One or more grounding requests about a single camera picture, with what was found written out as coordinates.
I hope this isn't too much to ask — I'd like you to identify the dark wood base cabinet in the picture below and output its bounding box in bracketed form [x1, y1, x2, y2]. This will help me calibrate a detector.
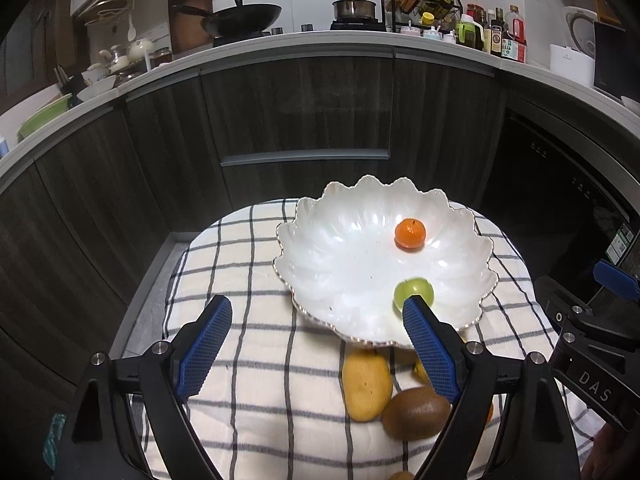
[1, 51, 506, 413]

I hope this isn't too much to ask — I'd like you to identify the black spice rack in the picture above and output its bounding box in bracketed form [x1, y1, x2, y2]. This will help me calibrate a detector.
[380, 0, 463, 32]

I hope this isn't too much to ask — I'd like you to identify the dark soy sauce bottle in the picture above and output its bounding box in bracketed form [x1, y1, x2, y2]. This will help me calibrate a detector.
[490, 8, 503, 58]

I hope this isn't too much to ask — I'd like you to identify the black wok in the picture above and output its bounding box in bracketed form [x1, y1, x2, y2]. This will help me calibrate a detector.
[171, 0, 282, 38]

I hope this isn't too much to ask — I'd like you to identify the white black checked cloth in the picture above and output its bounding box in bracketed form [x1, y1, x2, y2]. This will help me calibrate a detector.
[130, 198, 606, 480]

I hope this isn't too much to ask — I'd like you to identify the orange mandarin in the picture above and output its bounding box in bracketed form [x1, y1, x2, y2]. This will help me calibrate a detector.
[394, 218, 426, 250]

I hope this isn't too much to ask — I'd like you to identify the green apple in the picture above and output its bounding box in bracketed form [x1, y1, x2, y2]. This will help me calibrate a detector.
[393, 278, 435, 312]

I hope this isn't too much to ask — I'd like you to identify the yellow mango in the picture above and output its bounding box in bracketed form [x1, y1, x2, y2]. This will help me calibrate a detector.
[342, 350, 393, 422]

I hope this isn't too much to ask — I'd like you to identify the green plastic basin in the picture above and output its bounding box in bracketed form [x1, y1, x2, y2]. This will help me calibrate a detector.
[17, 94, 72, 142]

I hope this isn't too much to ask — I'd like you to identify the white scalloped fruit bowl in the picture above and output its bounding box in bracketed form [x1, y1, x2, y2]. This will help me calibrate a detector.
[273, 176, 499, 349]

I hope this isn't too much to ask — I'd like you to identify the white box container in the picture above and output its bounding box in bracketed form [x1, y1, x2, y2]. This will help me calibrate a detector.
[549, 44, 596, 88]

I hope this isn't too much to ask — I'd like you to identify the black built-in dishwasher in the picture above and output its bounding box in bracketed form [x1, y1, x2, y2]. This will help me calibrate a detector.
[480, 98, 639, 300]

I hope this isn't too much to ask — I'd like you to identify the white ceramic teapot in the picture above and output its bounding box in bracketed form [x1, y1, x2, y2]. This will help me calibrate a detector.
[127, 38, 154, 63]

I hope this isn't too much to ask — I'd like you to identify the yellow lemon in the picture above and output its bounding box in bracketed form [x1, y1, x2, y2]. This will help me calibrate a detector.
[412, 360, 431, 385]

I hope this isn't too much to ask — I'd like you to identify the brown wooden cutting board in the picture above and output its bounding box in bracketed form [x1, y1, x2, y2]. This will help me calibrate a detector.
[168, 0, 213, 55]

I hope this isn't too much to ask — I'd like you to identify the steel saucepan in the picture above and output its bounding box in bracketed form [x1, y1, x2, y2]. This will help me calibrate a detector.
[332, 0, 376, 23]

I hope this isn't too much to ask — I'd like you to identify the white electric kettle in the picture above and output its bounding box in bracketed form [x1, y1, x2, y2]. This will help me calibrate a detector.
[563, 6, 598, 58]

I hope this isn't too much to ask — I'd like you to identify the brown kiwi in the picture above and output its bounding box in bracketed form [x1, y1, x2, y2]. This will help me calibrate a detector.
[381, 386, 451, 442]

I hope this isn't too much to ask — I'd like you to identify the red label bottle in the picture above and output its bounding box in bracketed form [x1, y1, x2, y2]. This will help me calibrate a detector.
[502, 4, 526, 63]

